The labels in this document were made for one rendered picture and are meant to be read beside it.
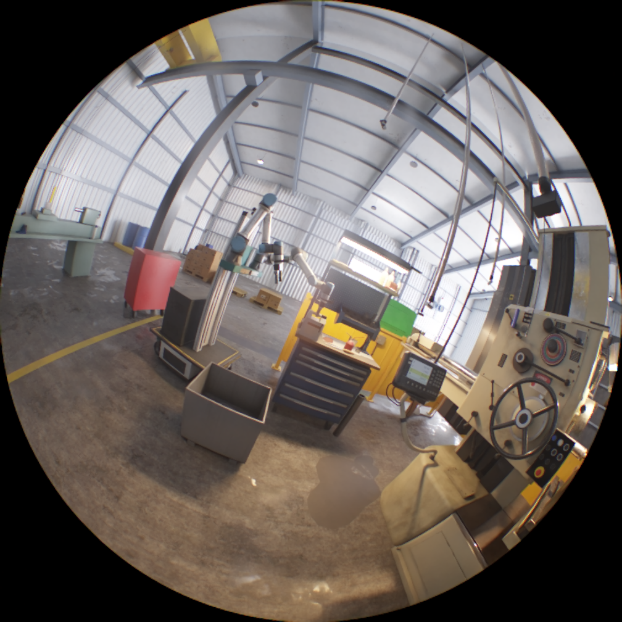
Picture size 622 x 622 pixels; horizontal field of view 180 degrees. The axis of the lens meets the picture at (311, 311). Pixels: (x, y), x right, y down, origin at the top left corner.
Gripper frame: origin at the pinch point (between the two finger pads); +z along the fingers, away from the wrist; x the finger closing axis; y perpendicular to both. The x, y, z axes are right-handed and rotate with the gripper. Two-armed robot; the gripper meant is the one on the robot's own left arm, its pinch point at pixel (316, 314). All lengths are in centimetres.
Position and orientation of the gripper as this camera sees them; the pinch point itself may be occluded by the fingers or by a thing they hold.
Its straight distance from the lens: 182.9
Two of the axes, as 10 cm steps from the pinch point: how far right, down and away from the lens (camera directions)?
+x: 0.0, 1.4, -9.9
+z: -4.1, 9.0, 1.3
